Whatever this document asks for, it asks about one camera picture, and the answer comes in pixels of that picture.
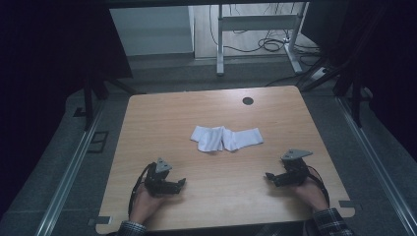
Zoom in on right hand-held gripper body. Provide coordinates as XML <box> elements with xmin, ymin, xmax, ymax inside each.
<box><xmin>277</xmin><ymin>148</ymin><xmax>312</xmax><ymax>189</ymax></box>

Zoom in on white power strip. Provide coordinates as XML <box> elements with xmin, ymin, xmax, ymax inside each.
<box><xmin>309</xmin><ymin>66</ymin><xmax>330</xmax><ymax>82</ymax></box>

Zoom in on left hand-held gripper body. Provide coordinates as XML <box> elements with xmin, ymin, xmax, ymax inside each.
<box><xmin>143</xmin><ymin>157</ymin><xmax>180</xmax><ymax>199</ymax></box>

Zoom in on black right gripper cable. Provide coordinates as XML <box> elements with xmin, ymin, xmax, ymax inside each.
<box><xmin>306</xmin><ymin>164</ymin><xmax>330</xmax><ymax>208</ymax></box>

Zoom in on black metal stand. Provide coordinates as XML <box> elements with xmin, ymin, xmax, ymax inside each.
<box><xmin>72</xmin><ymin>70</ymin><xmax>147</xmax><ymax>133</ymax></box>

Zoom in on dark curtain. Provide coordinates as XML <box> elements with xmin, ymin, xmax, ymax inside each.
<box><xmin>301</xmin><ymin>0</ymin><xmax>417</xmax><ymax>161</ymax></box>
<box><xmin>0</xmin><ymin>0</ymin><xmax>134</xmax><ymax>217</ymax></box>

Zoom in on black tripod stand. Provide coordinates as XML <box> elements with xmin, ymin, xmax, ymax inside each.
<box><xmin>296</xmin><ymin>6</ymin><xmax>387</xmax><ymax>130</ymax></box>

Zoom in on black floor cables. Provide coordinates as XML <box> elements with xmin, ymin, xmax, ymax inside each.
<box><xmin>208</xmin><ymin>3</ymin><xmax>324</xmax><ymax>67</ymax></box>

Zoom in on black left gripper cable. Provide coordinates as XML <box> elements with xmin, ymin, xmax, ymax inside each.
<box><xmin>127</xmin><ymin>162</ymin><xmax>155</xmax><ymax>217</ymax></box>

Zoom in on white sock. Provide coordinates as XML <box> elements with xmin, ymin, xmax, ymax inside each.
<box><xmin>190</xmin><ymin>125</ymin><xmax>265</xmax><ymax>153</ymax></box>

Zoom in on white panel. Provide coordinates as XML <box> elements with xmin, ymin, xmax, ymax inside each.
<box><xmin>108</xmin><ymin>5</ymin><xmax>195</xmax><ymax>57</ymax></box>

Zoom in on metal floor rail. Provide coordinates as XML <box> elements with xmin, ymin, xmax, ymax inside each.
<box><xmin>336</xmin><ymin>96</ymin><xmax>417</xmax><ymax>227</ymax></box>
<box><xmin>33</xmin><ymin>103</ymin><xmax>105</xmax><ymax>236</ymax></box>

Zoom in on white metal desk frame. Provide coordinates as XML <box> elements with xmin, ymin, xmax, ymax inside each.
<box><xmin>215</xmin><ymin>2</ymin><xmax>311</xmax><ymax>77</ymax></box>

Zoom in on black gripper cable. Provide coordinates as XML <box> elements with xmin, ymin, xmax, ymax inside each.
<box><xmin>306</xmin><ymin>164</ymin><xmax>330</xmax><ymax>208</ymax></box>
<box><xmin>127</xmin><ymin>162</ymin><xmax>155</xmax><ymax>217</ymax></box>

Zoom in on person's right hand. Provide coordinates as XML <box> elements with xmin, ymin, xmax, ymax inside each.
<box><xmin>290</xmin><ymin>176</ymin><xmax>329</xmax><ymax>214</ymax></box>

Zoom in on person's left hand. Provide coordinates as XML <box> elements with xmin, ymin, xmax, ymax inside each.
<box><xmin>129</xmin><ymin>184</ymin><xmax>169</xmax><ymax>226</ymax></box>

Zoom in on black rectangular floor frame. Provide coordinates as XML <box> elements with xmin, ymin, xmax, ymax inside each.
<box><xmin>87</xmin><ymin>131</ymin><xmax>110</xmax><ymax>154</ymax></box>

